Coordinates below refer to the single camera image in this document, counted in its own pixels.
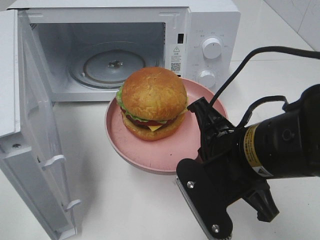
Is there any pink round plate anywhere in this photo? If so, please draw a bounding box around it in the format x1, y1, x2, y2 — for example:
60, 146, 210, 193
104, 77, 229, 175

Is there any white microwave knob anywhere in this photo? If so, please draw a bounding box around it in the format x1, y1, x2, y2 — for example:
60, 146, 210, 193
198, 70, 217, 88
201, 37, 222, 59

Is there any white upper microwave knob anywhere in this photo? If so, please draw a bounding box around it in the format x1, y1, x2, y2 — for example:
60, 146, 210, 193
201, 37, 222, 59

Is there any white microwave door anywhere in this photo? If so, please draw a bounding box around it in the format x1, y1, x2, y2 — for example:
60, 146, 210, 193
0, 9, 80, 240

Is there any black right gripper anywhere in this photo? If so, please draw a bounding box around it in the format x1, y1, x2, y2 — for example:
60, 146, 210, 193
187, 97, 279, 222

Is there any white microwave oven body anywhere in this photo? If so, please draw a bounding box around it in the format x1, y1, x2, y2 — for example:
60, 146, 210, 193
6, 0, 241, 102

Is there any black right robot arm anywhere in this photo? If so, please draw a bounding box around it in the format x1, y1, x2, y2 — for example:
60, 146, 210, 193
188, 84, 320, 222

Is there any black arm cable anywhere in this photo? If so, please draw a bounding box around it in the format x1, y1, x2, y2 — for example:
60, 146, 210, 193
209, 45, 320, 126

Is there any burger with lettuce and cheese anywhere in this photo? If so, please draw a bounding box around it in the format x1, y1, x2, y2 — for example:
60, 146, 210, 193
116, 67, 188, 141

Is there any white lower microwave knob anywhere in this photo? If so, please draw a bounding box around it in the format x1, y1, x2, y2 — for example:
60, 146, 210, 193
198, 70, 217, 88

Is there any glass microwave turntable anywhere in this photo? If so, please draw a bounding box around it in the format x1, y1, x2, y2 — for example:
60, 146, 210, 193
68, 41, 157, 89

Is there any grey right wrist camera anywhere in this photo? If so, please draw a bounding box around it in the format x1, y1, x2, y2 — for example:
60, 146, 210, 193
175, 157, 271, 240

